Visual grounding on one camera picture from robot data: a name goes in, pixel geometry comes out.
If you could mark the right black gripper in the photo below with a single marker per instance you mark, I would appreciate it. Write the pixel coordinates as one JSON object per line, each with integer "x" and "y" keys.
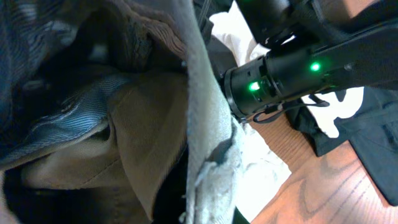
{"x": 249, "y": 89}

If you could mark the white t-shirt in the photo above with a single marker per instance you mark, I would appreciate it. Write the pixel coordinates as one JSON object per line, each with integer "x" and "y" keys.
{"x": 232, "y": 30}

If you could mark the khaki green shorts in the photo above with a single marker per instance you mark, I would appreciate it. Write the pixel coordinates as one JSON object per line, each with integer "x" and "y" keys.
{"x": 111, "y": 113}

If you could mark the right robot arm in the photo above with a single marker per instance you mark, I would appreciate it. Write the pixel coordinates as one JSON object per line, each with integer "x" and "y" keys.
{"x": 307, "y": 54}

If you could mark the black garment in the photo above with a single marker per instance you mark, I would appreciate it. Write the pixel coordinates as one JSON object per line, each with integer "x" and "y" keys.
{"x": 372, "y": 131}

